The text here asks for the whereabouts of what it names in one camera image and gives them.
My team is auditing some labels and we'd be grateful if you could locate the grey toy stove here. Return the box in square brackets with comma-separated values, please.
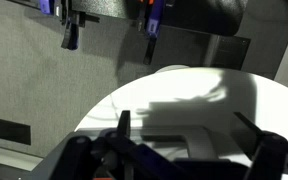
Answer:
[27, 124, 253, 180]

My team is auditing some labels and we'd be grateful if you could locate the black stand base plate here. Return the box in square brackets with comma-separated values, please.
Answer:
[202, 34, 252, 71]

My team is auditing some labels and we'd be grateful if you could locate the blue black clamp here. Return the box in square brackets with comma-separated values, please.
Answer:
[135, 0, 168, 66]
[39, 0, 101, 51]

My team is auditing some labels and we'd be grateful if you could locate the black table board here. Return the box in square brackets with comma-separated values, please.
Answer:
[7, 0, 249, 37]

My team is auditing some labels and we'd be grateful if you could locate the black floor outlet plate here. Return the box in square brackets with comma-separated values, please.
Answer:
[0, 117, 32, 146]

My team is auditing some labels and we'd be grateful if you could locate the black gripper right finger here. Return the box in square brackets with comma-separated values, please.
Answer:
[233, 111, 288, 180]

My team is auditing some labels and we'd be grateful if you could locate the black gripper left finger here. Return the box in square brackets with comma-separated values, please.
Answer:
[50, 110, 198, 180]

